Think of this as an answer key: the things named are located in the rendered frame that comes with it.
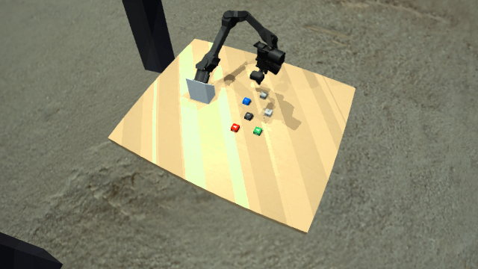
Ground red block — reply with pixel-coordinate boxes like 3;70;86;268
231;123;240;132

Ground green block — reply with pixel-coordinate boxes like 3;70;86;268
253;126;262;136

